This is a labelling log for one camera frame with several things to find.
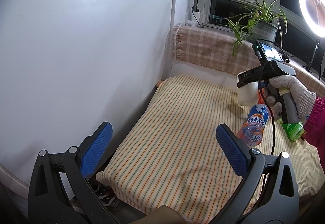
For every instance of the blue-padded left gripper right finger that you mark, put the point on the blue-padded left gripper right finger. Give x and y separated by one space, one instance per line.
268 190

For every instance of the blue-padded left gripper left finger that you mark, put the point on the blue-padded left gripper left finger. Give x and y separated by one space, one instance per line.
48 201

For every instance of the white plastic cup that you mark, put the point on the white plastic cup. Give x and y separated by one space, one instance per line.
247 95

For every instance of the pink sleeve right forearm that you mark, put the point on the pink sleeve right forearm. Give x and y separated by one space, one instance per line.
314 125

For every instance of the green printed cup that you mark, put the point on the green printed cup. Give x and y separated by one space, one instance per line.
293 131

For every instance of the right hand in knit glove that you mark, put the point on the right hand in knit glove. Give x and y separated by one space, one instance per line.
303 98

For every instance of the sneaker under table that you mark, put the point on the sneaker under table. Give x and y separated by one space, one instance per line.
105 194

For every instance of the spider plant in grey pot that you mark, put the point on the spider plant in grey pot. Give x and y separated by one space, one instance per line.
256 13

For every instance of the plaid beige sill cloth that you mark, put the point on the plaid beige sill cloth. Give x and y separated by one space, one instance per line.
207 54

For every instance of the white power strip with plugs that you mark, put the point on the white power strip with plugs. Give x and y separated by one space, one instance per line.
198 18

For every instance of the striped yellow table cloth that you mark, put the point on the striped yellow table cloth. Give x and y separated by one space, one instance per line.
170 165

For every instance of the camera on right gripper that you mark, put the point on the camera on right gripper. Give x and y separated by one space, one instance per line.
266 51

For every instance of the ring light on tripod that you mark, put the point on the ring light on tripod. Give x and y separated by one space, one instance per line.
313 14

